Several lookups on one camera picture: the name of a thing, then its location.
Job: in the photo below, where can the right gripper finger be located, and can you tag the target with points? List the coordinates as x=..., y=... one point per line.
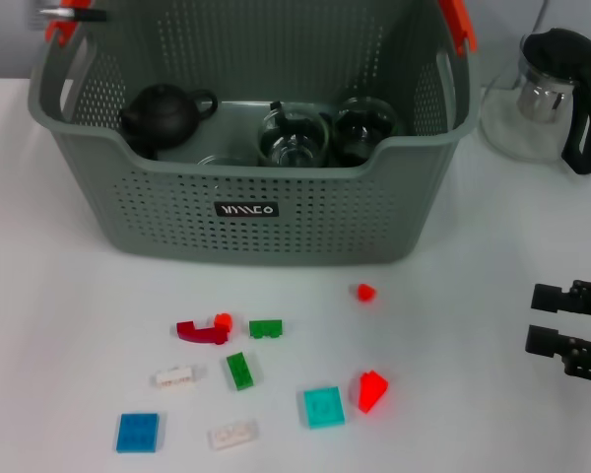
x=549, y=297
x=544, y=340

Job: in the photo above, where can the blue square plate brick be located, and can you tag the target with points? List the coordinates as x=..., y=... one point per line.
x=138, y=432

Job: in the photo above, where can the grey perforated storage bin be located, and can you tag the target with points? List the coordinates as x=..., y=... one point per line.
x=276, y=231

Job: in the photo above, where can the orange-red slope brick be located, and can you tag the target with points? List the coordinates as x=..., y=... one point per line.
x=373, y=391

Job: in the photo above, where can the small orange-red rounded brick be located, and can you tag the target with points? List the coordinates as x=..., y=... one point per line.
x=367, y=293

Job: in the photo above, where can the glass teapot black lid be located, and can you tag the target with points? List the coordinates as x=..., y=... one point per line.
x=542, y=98

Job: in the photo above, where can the teal square plate brick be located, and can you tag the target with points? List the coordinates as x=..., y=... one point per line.
x=324, y=408

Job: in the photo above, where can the green notched brick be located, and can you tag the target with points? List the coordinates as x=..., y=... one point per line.
x=266, y=329

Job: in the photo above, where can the green long brick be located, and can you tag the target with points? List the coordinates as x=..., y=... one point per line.
x=240, y=372

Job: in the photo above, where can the small orange-red stud brick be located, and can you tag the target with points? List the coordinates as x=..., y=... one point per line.
x=222, y=321

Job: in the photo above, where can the white flat plate brick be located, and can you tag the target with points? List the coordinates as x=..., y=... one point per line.
x=231, y=434

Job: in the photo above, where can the dark red arch brick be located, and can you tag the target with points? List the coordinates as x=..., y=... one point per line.
x=197, y=335

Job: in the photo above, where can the white long brick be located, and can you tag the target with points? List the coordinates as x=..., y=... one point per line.
x=176, y=378

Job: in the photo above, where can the black clay teapot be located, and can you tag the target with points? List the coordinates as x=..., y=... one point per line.
x=162, y=115

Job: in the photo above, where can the small black clay cup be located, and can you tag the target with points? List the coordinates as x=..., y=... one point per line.
x=143, y=148

